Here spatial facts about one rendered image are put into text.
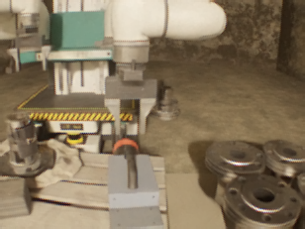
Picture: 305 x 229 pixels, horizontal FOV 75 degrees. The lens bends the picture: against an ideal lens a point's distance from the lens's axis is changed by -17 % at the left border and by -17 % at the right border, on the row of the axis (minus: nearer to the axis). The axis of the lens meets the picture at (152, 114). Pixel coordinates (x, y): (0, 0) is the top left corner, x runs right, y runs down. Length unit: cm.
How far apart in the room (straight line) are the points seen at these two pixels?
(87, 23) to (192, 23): 90
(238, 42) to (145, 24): 541
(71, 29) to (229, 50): 484
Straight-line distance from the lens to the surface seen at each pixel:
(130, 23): 55
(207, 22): 58
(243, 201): 74
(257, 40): 611
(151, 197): 65
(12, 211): 84
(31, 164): 102
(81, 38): 139
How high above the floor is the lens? 71
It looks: 20 degrees down
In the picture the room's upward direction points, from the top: 2 degrees clockwise
